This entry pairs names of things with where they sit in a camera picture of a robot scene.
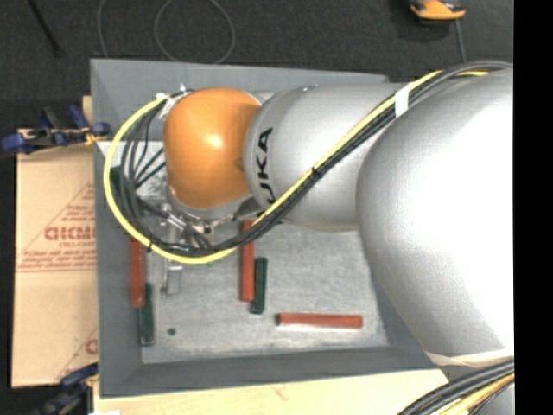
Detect red-brown flat block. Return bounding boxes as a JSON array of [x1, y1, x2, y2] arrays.
[[275, 312, 364, 331], [130, 236, 149, 309], [239, 219, 257, 303]]

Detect dark green flat block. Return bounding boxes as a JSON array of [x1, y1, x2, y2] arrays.
[[137, 283, 156, 348], [249, 257, 269, 316]]

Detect brown cardboard board, red print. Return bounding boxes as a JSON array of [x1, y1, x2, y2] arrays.
[[10, 146, 100, 389]]

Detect grey metal bin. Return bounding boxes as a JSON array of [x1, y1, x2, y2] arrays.
[[89, 58, 450, 398]]

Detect black cylinder on white bracket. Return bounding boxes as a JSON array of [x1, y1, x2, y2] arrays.
[[200, 214, 237, 236]]

